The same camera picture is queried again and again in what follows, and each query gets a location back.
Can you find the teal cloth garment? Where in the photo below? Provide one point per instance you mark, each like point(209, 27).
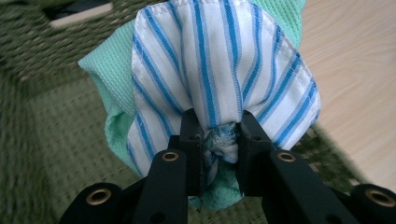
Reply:
point(211, 62)

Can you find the green woven basket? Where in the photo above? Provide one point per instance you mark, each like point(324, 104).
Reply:
point(46, 140)

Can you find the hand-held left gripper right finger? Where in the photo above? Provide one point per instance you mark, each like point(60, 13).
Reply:
point(280, 180)

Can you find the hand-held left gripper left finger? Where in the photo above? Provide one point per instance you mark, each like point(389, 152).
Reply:
point(174, 174)

